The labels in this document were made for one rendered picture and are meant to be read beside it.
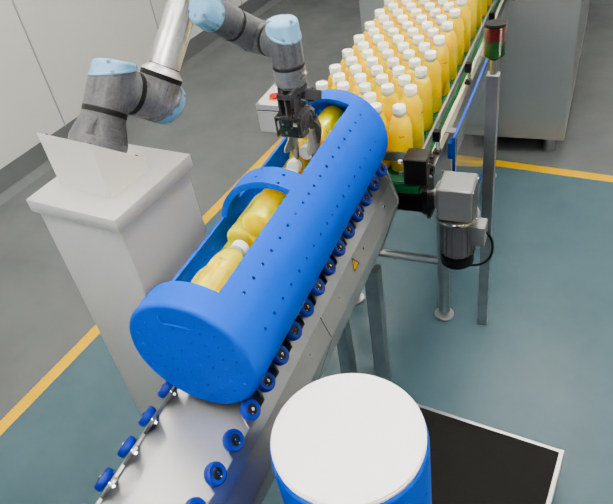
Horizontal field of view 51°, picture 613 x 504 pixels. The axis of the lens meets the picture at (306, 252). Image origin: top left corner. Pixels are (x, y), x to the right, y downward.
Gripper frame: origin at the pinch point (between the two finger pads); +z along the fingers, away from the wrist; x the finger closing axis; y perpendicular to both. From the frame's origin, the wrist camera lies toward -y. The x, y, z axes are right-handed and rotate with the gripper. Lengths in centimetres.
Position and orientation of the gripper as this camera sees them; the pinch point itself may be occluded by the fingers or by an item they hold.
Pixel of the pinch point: (306, 153)
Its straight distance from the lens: 166.2
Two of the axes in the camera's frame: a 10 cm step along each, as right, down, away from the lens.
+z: 1.3, 7.8, 6.1
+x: 9.2, 1.4, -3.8
